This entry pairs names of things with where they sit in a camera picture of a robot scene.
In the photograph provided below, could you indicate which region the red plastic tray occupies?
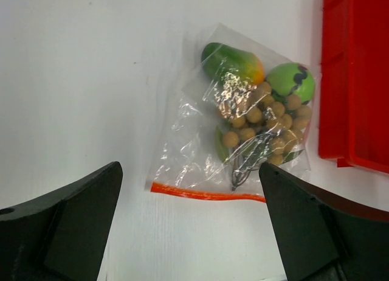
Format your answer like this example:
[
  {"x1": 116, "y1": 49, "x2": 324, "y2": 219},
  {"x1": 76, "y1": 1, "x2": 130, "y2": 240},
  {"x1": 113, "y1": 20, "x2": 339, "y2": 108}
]
[{"x1": 318, "y1": 0, "x2": 388, "y2": 173}]

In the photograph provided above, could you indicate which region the green orange toy mango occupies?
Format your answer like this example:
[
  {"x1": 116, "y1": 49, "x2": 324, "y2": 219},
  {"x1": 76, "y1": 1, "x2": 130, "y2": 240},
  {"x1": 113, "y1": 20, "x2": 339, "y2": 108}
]
[{"x1": 201, "y1": 42, "x2": 265, "y2": 85}]

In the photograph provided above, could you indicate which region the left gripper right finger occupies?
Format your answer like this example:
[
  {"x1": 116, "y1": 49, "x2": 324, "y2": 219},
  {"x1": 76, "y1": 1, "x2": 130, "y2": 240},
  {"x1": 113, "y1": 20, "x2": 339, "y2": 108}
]
[{"x1": 259, "y1": 163, "x2": 388, "y2": 280}]

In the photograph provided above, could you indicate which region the brown toy longan bunch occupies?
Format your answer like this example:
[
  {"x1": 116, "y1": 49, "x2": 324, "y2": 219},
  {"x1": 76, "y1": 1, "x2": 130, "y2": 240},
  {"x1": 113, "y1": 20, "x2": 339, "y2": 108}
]
[{"x1": 215, "y1": 82, "x2": 312, "y2": 191}]

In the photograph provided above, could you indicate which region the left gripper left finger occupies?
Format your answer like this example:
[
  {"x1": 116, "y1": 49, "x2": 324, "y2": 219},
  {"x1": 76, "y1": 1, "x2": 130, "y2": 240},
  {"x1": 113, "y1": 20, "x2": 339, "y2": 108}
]
[{"x1": 1, "y1": 162, "x2": 123, "y2": 280}]

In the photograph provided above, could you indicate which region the clear orange zip top bag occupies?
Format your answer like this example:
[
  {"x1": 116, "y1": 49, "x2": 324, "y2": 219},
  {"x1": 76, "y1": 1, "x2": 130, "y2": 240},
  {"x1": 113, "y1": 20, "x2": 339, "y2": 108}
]
[{"x1": 146, "y1": 24, "x2": 320, "y2": 202}]

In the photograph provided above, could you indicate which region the green toy watermelon ball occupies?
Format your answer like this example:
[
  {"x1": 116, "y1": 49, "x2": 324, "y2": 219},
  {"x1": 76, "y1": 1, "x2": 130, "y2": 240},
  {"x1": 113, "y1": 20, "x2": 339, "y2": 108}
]
[{"x1": 265, "y1": 62, "x2": 315, "y2": 105}]

